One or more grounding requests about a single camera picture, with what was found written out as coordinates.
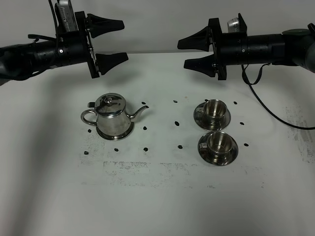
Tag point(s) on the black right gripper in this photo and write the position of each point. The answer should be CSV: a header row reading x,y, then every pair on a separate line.
x,y
227,48

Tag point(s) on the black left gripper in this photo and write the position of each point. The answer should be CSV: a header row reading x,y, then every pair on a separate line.
x,y
75,47

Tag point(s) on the stainless steel teapot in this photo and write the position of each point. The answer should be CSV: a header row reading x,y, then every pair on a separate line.
x,y
109,114

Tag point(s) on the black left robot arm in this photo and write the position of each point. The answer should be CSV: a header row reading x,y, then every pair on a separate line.
x,y
23,61

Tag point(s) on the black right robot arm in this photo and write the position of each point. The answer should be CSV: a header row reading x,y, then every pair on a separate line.
x,y
294,47

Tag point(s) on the far stainless steel teacup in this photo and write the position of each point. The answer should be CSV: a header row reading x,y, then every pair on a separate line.
x,y
211,111

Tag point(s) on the stainless steel teacup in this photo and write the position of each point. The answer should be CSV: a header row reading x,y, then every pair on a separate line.
x,y
216,142
211,111

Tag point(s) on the far stainless steel saucer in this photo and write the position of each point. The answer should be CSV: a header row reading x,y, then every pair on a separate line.
x,y
213,126

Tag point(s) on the stainless steel saucer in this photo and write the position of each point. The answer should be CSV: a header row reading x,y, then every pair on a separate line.
x,y
219,160
213,126

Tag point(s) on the near stainless steel teacup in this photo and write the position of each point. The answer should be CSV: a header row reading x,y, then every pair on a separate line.
x,y
216,142

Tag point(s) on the steel teapot saucer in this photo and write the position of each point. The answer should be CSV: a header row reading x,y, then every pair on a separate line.
x,y
115,137

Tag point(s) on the near stainless steel saucer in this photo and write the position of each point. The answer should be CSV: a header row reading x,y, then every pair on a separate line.
x,y
219,160

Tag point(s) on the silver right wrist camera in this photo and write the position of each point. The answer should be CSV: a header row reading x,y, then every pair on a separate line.
x,y
233,25

